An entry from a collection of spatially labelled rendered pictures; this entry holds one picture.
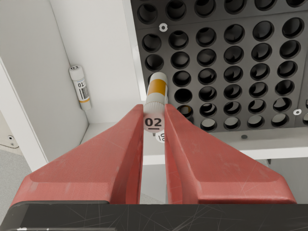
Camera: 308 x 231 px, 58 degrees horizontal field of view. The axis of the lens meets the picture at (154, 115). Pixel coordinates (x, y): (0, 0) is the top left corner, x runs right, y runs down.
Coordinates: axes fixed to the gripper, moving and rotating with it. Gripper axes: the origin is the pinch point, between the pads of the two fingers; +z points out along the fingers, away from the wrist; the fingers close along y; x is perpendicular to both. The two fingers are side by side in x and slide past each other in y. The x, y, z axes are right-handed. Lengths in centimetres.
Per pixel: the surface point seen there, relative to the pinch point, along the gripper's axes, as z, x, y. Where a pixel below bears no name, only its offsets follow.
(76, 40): 15.0, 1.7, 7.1
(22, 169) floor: 100, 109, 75
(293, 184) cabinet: 30, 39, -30
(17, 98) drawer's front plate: 6.0, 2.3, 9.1
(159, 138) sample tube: 6.7, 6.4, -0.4
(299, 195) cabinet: 27, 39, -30
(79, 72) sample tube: 13.9, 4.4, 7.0
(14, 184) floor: 100, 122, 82
